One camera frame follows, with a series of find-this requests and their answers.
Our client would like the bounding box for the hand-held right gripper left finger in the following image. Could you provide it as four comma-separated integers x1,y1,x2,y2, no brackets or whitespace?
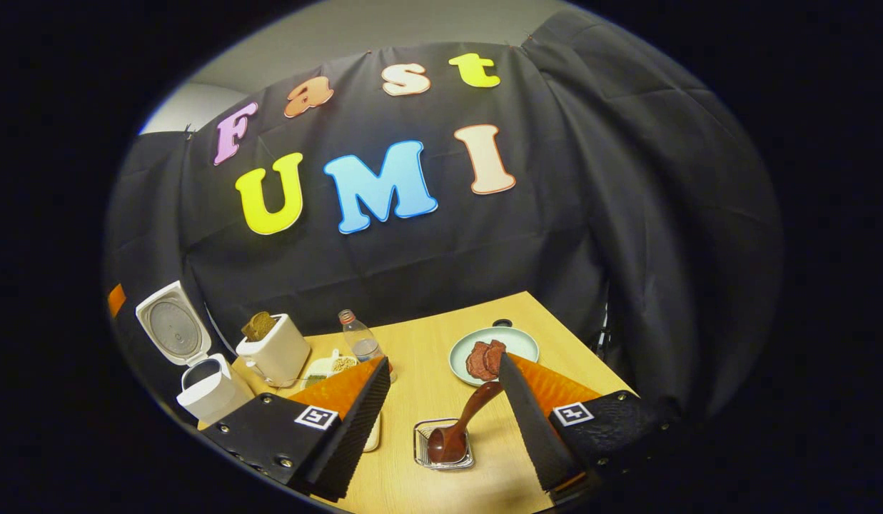
201,355,391,500

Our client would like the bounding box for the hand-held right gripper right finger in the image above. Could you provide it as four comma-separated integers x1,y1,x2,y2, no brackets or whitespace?
498,352,685,500

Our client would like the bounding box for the brown wooden spoon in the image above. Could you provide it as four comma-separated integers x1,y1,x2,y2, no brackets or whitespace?
427,381,505,465

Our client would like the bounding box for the white rice cooker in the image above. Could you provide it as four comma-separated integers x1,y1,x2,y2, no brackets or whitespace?
136,281,256,427

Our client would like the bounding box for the white divided grain tray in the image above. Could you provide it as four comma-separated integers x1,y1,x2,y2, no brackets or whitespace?
301,348,358,390

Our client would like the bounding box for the red meat slice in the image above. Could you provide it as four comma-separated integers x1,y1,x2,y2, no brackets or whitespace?
484,340,508,378
465,341,492,381

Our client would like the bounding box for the pale green plate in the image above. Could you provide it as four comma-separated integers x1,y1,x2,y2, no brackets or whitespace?
449,326,540,387

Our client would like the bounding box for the clear plastic bottle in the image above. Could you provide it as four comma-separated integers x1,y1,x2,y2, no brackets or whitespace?
338,309,397,384

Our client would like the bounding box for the white toaster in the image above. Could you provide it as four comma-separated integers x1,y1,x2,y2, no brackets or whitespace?
236,313,312,388

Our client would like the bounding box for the brown bread slice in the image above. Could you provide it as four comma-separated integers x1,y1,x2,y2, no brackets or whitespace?
241,311,278,342

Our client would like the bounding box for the black backdrop cloth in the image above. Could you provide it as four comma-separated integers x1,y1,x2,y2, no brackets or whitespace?
104,7,784,429

